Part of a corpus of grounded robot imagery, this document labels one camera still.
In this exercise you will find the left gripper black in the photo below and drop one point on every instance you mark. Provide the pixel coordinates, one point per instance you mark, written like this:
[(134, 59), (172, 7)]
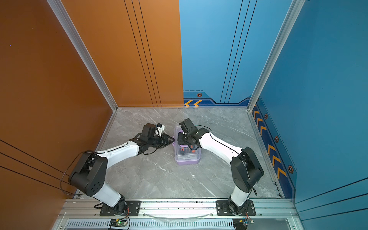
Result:
[(166, 140)]

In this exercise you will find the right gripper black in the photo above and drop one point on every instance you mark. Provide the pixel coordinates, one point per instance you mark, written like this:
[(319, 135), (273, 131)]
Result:
[(179, 137)]

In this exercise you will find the clear toolbox lid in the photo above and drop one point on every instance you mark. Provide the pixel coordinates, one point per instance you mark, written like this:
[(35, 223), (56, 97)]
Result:
[(184, 151)]

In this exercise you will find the purple toolbox base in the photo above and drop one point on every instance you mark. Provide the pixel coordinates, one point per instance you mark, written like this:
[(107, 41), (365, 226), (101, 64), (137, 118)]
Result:
[(187, 161)]

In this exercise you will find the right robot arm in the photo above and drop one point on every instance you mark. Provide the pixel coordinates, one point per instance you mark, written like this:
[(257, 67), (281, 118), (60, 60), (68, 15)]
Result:
[(245, 167)]

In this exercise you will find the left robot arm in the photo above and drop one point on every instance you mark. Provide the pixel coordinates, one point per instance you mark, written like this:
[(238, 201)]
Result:
[(89, 174)]

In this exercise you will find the right green circuit board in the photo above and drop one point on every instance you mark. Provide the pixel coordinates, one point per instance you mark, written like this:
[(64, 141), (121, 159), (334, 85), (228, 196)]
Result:
[(242, 224)]

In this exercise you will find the green circuit board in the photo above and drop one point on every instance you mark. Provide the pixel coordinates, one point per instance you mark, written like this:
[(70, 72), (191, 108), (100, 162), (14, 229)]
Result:
[(118, 223), (242, 224)]

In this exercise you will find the left green circuit board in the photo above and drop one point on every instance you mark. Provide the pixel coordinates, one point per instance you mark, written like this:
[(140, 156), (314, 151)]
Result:
[(118, 223)]

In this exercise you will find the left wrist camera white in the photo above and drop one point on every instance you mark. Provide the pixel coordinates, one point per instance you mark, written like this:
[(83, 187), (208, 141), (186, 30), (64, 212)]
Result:
[(159, 129)]

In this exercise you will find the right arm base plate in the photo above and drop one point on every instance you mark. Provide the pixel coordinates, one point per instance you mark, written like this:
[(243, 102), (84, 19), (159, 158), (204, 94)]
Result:
[(229, 208)]

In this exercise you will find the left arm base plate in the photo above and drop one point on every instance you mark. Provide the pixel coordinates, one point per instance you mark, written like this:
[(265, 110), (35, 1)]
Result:
[(129, 208)]

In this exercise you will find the aluminium front rail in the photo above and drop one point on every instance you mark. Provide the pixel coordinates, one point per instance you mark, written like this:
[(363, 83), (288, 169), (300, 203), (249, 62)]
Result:
[(181, 208)]

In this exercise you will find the left aluminium corner post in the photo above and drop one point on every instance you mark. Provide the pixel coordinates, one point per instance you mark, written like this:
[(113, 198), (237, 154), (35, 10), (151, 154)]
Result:
[(67, 24)]

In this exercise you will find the aluminium corner post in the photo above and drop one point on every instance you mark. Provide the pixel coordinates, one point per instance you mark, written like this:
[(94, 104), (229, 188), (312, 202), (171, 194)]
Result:
[(287, 25), (67, 24)]

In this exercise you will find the right aluminium corner post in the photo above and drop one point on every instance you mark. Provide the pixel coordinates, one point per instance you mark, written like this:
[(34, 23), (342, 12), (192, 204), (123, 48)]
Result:
[(287, 25)]

